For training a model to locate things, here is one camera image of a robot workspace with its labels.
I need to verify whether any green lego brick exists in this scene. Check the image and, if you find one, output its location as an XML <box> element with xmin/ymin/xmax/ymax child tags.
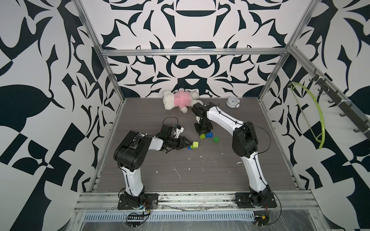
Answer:
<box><xmin>213</xmin><ymin>136</ymin><xmax>220</xmax><ymax>143</ymax></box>

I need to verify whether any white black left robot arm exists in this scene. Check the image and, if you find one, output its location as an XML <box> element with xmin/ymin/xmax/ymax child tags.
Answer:
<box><xmin>114</xmin><ymin>125</ymin><xmax>193</xmax><ymax>200</ymax></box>

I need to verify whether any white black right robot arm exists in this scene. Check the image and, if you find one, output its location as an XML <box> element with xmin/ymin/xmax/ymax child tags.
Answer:
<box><xmin>192</xmin><ymin>102</ymin><xmax>272</xmax><ymax>200</ymax></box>

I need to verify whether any white plush teddy pink shirt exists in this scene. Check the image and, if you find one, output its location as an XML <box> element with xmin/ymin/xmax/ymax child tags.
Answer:
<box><xmin>163</xmin><ymin>88</ymin><xmax>203</xmax><ymax>114</ymax></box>

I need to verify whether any white alarm clock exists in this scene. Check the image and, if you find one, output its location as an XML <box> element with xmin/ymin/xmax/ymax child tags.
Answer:
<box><xmin>226</xmin><ymin>97</ymin><xmax>240</xmax><ymax>108</ymax></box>

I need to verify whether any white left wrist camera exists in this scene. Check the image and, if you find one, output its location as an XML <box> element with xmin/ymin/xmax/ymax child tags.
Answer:
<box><xmin>175</xmin><ymin>125</ymin><xmax>185</xmax><ymax>139</ymax></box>

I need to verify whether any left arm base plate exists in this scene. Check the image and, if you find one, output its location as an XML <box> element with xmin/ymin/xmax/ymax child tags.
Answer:
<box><xmin>117</xmin><ymin>193</ymin><xmax>159</xmax><ymax>210</ymax></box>

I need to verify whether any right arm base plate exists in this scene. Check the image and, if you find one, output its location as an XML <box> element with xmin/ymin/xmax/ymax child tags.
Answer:
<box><xmin>234</xmin><ymin>190</ymin><xmax>277</xmax><ymax>208</ymax></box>

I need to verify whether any black connector left cable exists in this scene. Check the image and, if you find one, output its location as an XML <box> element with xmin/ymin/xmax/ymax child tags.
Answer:
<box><xmin>125</xmin><ymin>213</ymin><xmax>148</xmax><ymax>227</ymax></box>

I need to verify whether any black connector cable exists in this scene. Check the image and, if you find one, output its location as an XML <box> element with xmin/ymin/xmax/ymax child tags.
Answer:
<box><xmin>253</xmin><ymin>213</ymin><xmax>270</xmax><ymax>226</ymax></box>
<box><xmin>125</xmin><ymin>213</ymin><xmax>148</xmax><ymax>227</ymax></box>

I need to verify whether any black connector right cable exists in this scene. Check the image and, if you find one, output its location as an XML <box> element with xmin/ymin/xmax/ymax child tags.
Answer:
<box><xmin>253</xmin><ymin>213</ymin><xmax>270</xmax><ymax>226</ymax></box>

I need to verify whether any black wall hook rack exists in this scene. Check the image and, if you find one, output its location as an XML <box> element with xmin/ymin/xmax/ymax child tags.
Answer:
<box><xmin>310</xmin><ymin>69</ymin><xmax>370</xmax><ymax>140</ymax></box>

